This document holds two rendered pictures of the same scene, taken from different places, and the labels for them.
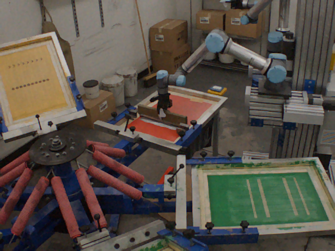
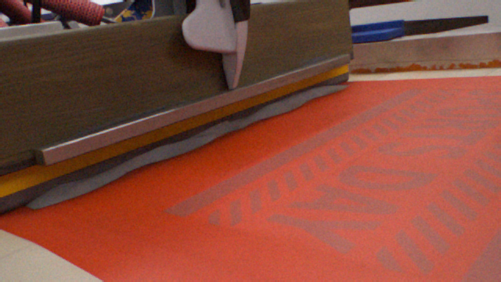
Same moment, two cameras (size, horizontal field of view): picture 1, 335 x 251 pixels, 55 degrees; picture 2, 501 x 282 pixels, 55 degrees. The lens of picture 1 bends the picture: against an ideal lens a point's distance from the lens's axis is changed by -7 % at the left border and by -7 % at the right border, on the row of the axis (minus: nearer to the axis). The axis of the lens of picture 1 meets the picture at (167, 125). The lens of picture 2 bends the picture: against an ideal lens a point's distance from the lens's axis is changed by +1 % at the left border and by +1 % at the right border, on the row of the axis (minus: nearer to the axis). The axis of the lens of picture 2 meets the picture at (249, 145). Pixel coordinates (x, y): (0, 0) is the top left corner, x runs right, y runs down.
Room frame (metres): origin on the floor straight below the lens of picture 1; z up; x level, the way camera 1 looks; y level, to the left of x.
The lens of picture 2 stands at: (2.25, -0.37, 1.04)
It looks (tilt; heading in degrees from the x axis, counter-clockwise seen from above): 15 degrees down; 101
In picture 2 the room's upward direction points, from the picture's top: 9 degrees counter-clockwise
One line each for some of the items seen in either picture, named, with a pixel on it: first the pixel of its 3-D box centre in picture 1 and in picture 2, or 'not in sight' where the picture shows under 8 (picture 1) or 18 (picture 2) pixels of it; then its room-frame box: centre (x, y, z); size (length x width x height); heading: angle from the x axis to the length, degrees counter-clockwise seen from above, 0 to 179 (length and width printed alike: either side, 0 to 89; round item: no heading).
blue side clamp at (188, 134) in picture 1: (188, 137); not in sight; (1.90, -0.13, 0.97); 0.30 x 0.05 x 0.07; 146
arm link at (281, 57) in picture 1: (277, 64); not in sight; (2.03, -0.73, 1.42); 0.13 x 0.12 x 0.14; 162
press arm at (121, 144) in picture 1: (124, 145); not in sight; (1.79, 0.28, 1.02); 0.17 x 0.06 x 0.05; 146
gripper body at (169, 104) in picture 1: (164, 100); not in sight; (2.14, 0.01, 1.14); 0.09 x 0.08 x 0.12; 57
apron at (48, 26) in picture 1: (52, 49); not in sight; (3.79, 1.29, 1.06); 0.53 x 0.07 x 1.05; 146
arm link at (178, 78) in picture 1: (177, 79); not in sight; (2.13, -0.08, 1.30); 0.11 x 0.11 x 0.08; 72
